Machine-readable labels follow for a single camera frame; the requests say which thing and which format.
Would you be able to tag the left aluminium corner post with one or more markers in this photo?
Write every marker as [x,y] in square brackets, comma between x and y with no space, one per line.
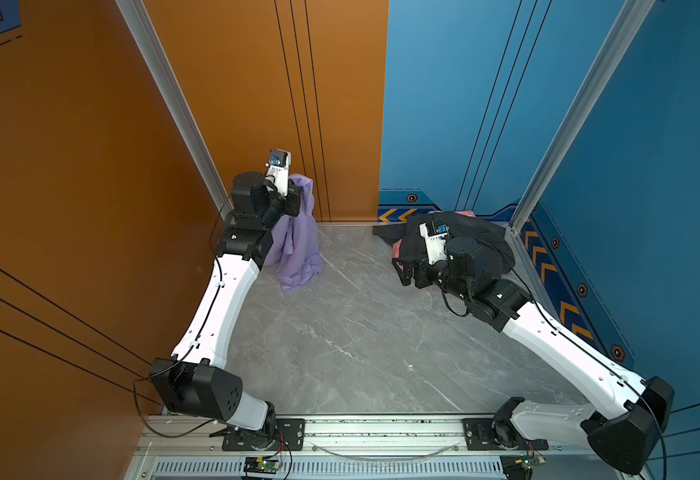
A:
[143,31]

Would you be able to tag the white vented grille strip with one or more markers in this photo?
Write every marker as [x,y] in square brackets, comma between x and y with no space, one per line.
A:
[316,467]

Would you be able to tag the purple cloth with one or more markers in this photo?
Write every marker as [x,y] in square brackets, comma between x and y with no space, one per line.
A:
[295,253]

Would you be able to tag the green circuit board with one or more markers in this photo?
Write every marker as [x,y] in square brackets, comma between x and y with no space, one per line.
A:
[531,461]
[261,467]

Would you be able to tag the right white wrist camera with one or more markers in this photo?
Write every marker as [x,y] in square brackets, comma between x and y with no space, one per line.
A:
[435,234]

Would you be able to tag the aluminium front frame rail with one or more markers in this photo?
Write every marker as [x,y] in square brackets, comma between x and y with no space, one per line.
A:
[373,435]

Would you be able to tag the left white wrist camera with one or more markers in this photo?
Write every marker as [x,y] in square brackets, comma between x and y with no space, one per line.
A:
[278,165]

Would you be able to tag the left green circuit board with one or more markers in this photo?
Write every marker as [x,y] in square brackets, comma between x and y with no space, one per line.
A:
[261,467]

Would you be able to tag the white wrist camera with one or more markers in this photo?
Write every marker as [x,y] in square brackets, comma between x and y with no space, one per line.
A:
[435,234]
[278,165]

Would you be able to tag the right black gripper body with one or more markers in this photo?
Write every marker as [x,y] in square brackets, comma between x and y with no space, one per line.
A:
[442,278]

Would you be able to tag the black cloth garment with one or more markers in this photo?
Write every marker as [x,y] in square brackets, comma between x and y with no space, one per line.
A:
[482,231]

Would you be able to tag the pink cloth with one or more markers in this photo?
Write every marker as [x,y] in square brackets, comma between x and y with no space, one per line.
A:
[397,245]

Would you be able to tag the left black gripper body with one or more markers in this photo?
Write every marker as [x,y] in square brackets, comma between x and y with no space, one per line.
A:
[276,210]

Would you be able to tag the right green circuit board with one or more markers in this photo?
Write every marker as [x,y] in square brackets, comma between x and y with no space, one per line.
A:
[531,461]

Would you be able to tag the right aluminium corner post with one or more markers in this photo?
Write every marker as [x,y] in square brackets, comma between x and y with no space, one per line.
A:
[618,40]

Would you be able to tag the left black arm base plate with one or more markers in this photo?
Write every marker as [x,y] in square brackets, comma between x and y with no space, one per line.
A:
[288,433]

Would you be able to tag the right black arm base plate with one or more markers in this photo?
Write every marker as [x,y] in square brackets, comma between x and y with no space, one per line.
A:
[487,434]

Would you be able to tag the aluminium corner post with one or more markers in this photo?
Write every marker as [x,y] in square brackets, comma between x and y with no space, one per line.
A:
[618,40]
[143,31]

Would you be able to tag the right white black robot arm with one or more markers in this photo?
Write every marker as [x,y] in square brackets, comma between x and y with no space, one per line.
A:
[624,417]

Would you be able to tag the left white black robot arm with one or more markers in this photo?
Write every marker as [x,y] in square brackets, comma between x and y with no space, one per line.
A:
[194,380]

